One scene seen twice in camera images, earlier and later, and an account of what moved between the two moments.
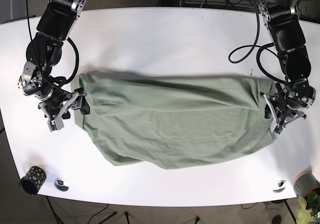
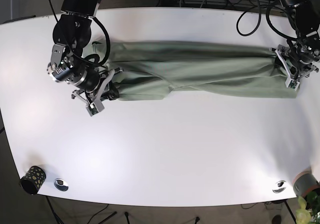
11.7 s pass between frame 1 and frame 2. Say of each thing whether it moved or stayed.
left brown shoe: stayed
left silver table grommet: stayed
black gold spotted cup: stayed
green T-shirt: moved
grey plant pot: stayed
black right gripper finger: moved
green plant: stayed
